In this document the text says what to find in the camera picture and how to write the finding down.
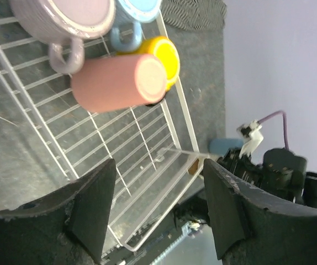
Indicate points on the pink plastic cup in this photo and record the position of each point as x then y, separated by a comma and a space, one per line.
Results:
113, 83

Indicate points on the yellow plastic cup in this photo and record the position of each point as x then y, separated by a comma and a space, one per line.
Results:
166, 58

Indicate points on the striped cloth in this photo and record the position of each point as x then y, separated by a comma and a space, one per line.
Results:
194, 15

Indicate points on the light blue cable duct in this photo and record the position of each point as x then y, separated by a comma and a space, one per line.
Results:
160, 250

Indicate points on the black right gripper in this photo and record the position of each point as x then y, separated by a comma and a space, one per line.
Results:
241, 167

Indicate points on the metal steel cup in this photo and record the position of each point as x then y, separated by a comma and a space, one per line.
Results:
194, 167

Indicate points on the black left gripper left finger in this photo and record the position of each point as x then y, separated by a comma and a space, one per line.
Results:
66, 226

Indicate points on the light blue textured mug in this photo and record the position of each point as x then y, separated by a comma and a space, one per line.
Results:
131, 14

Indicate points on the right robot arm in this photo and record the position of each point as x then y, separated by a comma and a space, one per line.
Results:
281, 173

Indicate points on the blue plastic cup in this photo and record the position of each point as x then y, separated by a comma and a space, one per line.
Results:
220, 146

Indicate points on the white wire dish rack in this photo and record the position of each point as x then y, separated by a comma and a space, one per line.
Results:
47, 140

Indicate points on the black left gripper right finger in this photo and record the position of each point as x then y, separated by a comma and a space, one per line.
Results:
251, 226

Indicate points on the lilac textured mug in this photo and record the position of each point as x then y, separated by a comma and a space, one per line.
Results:
64, 26

